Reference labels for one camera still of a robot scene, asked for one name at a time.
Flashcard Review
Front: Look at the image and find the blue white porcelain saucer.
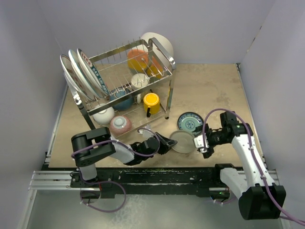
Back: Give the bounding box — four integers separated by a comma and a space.
177, 112, 203, 133

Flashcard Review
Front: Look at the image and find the grey green small plate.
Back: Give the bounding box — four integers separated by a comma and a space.
170, 130, 195, 154

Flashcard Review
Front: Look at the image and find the black white patterned bowl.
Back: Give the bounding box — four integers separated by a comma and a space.
110, 115, 132, 136

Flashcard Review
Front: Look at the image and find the yellow translucent mug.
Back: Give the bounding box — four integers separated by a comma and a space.
143, 93, 161, 117

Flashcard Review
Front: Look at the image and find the dark blue ceramic bowl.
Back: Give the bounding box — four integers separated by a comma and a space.
110, 87, 134, 111

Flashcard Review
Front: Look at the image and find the plain white bowl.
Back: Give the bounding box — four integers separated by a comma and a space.
93, 107, 115, 125

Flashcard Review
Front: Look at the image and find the white watermelon pattern plate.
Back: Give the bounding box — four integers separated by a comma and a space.
68, 49, 103, 101

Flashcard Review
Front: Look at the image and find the white plate with red characters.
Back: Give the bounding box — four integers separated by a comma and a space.
60, 54, 95, 101

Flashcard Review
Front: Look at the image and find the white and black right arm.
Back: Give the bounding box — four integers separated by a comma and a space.
193, 108, 286, 220

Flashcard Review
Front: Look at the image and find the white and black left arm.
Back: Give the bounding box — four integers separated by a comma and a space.
71, 127, 177, 187

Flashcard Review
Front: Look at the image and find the cream mug in rack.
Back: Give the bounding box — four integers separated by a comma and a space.
131, 73, 150, 90

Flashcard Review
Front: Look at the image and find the stainless steel dish rack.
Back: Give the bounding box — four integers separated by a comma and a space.
58, 37, 176, 139

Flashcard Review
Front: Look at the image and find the yellow plastic dish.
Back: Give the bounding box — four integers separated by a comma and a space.
146, 57, 164, 79

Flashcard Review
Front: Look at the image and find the large cream bowl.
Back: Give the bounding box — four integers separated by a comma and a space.
141, 32, 173, 65

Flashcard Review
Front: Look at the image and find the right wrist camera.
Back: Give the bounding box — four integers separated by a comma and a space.
193, 134, 209, 154

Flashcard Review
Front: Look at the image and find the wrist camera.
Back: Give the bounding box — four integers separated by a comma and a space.
138, 125, 153, 139
193, 134, 209, 154

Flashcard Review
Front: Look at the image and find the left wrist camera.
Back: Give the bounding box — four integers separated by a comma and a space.
138, 125, 153, 139

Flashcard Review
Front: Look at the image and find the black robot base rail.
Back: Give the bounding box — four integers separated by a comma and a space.
70, 164, 233, 199

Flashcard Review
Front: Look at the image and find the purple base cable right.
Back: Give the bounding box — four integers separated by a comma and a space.
213, 194, 239, 206

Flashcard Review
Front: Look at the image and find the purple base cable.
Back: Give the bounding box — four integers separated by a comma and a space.
80, 180, 127, 212
213, 194, 239, 206

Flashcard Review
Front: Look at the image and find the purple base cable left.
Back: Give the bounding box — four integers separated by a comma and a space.
80, 180, 127, 212

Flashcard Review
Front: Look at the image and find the aluminium frame rail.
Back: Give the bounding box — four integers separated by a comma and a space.
29, 171, 280, 192

